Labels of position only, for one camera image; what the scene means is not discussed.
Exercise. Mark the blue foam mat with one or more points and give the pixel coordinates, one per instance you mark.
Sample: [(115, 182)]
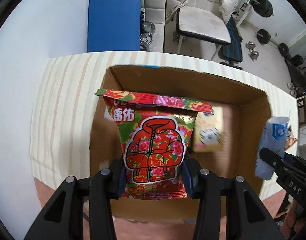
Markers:
[(114, 25)]

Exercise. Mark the blue tissue pack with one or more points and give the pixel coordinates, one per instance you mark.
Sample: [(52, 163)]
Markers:
[(273, 137)]

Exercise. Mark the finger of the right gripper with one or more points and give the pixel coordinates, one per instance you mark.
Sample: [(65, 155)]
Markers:
[(274, 160), (293, 160)]

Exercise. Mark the red floral wipes pack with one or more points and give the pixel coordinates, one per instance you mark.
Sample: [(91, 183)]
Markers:
[(155, 132)]

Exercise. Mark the floor barbell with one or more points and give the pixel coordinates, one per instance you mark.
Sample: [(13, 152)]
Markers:
[(264, 38)]

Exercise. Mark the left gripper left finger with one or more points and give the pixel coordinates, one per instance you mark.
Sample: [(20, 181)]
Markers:
[(62, 216)]

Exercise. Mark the white cushioned chair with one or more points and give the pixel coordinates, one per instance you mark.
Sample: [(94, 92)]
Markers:
[(201, 25)]

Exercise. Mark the striped cream tablecloth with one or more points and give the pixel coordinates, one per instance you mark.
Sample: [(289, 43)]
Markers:
[(66, 104)]

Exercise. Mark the yellow tissue pack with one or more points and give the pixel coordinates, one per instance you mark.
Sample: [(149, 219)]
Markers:
[(208, 131)]

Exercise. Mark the loaded barbell on rack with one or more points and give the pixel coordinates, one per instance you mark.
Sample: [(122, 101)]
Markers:
[(263, 8)]

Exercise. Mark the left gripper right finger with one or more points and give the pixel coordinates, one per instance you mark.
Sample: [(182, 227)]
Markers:
[(246, 215)]

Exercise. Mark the black blue weight bench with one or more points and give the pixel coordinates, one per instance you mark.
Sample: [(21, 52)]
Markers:
[(231, 54)]

